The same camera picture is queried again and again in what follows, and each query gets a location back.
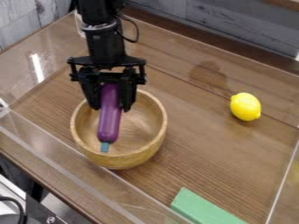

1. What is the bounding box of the yellow toy lemon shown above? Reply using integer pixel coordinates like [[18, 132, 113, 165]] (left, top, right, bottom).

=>
[[230, 93, 262, 122]]

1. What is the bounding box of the clear acrylic enclosure wall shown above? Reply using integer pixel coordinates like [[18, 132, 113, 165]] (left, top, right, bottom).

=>
[[0, 11, 299, 224]]

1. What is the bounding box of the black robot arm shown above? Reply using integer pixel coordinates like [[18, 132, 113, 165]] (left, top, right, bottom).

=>
[[67, 0, 146, 112]]

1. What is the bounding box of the purple toy eggplant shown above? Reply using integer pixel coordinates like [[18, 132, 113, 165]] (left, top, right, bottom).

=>
[[98, 84, 122, 153]]

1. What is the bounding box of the brown wooden bowl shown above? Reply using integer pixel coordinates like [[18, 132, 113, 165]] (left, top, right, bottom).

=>
[[70, 88, 170, 171]]

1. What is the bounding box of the green block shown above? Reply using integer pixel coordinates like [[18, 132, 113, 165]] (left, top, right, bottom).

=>
[[171, 187, 247, 224]]

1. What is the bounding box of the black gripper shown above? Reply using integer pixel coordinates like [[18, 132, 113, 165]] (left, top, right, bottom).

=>
[[67, 27, 146, 112]]

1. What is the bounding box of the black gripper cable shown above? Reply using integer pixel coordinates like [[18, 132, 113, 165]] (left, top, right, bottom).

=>
[[117, 14, 141, 44]]

